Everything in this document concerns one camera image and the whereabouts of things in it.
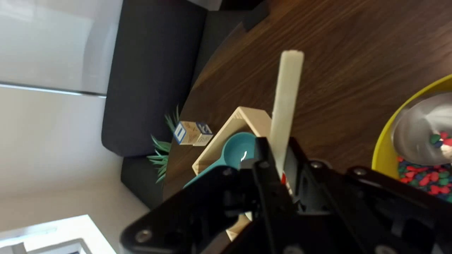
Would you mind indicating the dark grey upholstered bench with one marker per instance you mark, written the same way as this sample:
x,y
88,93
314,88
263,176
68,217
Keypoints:
x,y
150,71

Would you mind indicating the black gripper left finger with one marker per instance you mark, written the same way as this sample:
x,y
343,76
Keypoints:
x,y
221,207

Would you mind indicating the yellow bowl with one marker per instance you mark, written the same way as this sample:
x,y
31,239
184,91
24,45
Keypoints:
x,y
383,150

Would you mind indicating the green spiky plant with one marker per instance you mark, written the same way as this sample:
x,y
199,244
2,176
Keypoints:
x,y
163,158

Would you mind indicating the long metal ladle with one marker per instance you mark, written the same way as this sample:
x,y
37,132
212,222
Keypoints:
x,y
414,132

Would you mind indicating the teal plastic spoon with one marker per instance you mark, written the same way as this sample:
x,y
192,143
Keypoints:
x,y
235,150

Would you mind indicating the light wooden spoon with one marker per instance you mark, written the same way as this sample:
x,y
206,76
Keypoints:
x,y
287,104

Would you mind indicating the light wooden box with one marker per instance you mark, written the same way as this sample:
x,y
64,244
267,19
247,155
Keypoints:
x,y
249,118

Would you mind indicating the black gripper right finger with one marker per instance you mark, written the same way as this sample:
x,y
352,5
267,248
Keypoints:
x,y
367,213

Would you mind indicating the colourful cereal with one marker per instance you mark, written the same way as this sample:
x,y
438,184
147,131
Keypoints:
x,y
424,183

